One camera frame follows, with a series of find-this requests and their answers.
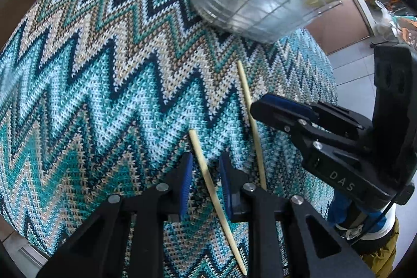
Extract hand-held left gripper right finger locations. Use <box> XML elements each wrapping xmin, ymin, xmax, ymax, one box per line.
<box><xmin>219</xmin><ymin>152</ymin><xmax>375</xmax><ymax>278</ymax></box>

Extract zigzag knitted mat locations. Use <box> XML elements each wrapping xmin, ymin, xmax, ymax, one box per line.
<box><xmin>0</xmin><ymin>0</ymin><xmax>339</xmax><ymax>278</ymax></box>

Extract person's yellow trousers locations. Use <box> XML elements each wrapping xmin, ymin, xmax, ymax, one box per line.
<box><xmin>360</xmin><ymin>218</ymin><xmax>401</xmax><ymax>278</ymax></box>

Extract clear plastic bag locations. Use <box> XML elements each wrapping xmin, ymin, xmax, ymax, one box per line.
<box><xmin>374</xmin><ymin>0</ymin><xmax>417</xmax><ymax>48</ymax></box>

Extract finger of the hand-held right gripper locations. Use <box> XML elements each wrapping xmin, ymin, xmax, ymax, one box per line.
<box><xmin>250</xmin><ymin>100</ymin><xmax>327</xmax><ymax>165</ymax></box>
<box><xmin>260</xmin><ymin>94</ymin><xmax>364</xmax><ymax>139</ymax></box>

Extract person's right hand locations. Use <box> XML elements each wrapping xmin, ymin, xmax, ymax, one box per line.
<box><xmin>327</xmin><ymin>191</ymin><xmax>397</xmax><ymax>242</ymax></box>

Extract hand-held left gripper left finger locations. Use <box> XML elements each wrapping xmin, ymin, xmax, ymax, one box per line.
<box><xmin>37</xmin><ymin>153</ymin><xmax>194</xmax><ymax>278</ymax></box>

